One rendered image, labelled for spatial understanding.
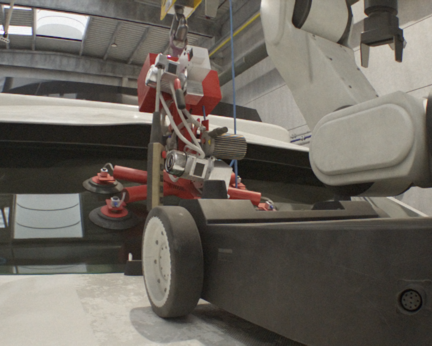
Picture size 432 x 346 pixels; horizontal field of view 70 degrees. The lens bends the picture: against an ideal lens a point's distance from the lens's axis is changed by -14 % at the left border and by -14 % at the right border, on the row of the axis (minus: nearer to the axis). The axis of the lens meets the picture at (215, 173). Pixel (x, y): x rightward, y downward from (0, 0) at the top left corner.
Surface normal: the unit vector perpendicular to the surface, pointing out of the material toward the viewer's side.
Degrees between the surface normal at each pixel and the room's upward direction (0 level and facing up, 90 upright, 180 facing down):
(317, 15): 130
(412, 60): 90
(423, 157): 110
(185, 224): 49
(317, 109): 90
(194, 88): 73
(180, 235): 61
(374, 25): 90
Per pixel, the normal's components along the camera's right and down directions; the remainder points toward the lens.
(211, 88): 0.43, -0.40
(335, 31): 0.29, 0.71
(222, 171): 0.41, 0.34
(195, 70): 0.14, 0.91
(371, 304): -0.68, -0.09
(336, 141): -0.89, -0.05
